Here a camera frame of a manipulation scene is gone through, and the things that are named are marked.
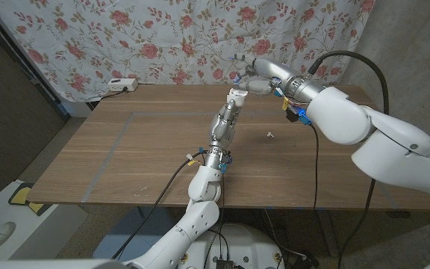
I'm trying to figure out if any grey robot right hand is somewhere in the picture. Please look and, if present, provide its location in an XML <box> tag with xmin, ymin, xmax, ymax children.
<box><xmin>231</xmin><ymin>53</ymin><xmax>327</xmax><ymax>105</ymax></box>

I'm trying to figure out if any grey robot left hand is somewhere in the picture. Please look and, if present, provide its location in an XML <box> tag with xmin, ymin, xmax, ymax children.
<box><xmin>203</xmin><ymin>99</ymin><xmax>243</xmax><ymax>170</ymax></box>

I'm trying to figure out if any white AirPods case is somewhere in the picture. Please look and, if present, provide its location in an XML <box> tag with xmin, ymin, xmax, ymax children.
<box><xmin>226</xmin><ymin>87</ymin><xmax>249</xmax><ymax>109</ymax></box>

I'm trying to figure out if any floral backdrop cloth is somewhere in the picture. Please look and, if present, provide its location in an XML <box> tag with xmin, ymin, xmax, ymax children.
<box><xmin>0</xmin><ymin>0</ymin><xmax>376</xmax><ymax>102</ymax></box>

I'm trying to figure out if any white power strip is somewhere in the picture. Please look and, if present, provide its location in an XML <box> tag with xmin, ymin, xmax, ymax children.
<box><xmin>107</xmin><ymin>77</ymin><xmax>140</xmax><ymax>93</ymax></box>

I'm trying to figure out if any white round robot torso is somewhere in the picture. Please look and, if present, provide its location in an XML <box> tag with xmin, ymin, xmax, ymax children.
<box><xmin>184</xmin><ymin>223</ymin><xmax>286</xmax><ymax>269</ymax></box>

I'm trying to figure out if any pale blue floor plate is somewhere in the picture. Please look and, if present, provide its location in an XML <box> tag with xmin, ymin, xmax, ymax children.
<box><xmin>93</xmin><ymin>207</ymin><xmax>186</xmax><ymax>262</ymax></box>

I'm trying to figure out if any grey table leg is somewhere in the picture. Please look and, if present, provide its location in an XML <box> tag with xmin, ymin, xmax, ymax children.
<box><xmin>317</xmin><ymin>208</ymin><xmax>341</xmax><ymax>259</ymax></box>

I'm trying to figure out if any white floor board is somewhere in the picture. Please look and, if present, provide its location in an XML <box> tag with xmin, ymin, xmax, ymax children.
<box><xmin>0</xmin><ymin>179</ymin><xmax>89</xmax><ymax>261</ymax></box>

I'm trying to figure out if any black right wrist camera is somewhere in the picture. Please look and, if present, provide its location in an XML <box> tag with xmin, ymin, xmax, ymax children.
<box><xmin>284</xmin><ymin>102</ymin><xmax>313</xmax><ymax>126</ymax></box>

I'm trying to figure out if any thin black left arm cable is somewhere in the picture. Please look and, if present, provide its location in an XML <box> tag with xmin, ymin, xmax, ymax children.
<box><xmin>202</xmin><ymin>173</ymin><xmax>226</xmax><ymax>269</ymax></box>

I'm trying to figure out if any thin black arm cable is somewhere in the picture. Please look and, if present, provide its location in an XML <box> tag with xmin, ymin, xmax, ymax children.
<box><xmin>311</xmin><ymin>124</ymin><xmax>320</xmax><ymax>211</ymax></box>
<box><xmin>202</xmin><ymin>173</ymin><xmax>226</xmax><ymax>269</ymax></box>

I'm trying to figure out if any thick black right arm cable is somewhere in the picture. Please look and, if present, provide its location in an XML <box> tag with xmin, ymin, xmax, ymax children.
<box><xmin>307</xmin><ymin>50</ymin><xmax>390</xmax><ymax>269</ymax></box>

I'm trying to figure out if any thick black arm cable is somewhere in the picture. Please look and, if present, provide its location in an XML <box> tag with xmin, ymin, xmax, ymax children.
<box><xmin>307</xmin><ymin>50</ymin><xmax>390</xmax><ymax>269</ymax></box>
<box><xmin>110</xmin><ymin>149</ymin><xmax>205</xmax><ymax>261</ymax></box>

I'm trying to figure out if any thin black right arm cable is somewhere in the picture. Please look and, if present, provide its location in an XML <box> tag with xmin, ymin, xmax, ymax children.
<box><xmin>311</xmin><ymin>124</ymin><xmax>320</xmax><ymax>211</ymax></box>

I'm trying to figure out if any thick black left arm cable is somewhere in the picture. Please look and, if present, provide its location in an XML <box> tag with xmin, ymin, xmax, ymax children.
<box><xmin>110</xmin><ymin>149</ymin><xmax>205</xmax><ymax>261</ymax></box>

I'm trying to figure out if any black power strip cord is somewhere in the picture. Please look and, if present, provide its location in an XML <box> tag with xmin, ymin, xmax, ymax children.
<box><xmin>99</xmin><ymin>87</ymin><xmax>128</xmax><ymax>100</ymax></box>

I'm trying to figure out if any black door frame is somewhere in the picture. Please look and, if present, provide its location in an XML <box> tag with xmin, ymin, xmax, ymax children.
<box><xmin>0</xmin><ymin>0</ymin><xmax>71</xmax><ymax>121</ymax></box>

